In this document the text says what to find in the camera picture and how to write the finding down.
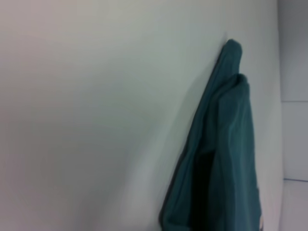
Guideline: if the teal blue t-shirt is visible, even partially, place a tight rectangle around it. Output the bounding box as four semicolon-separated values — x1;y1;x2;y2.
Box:
158;38;265;231

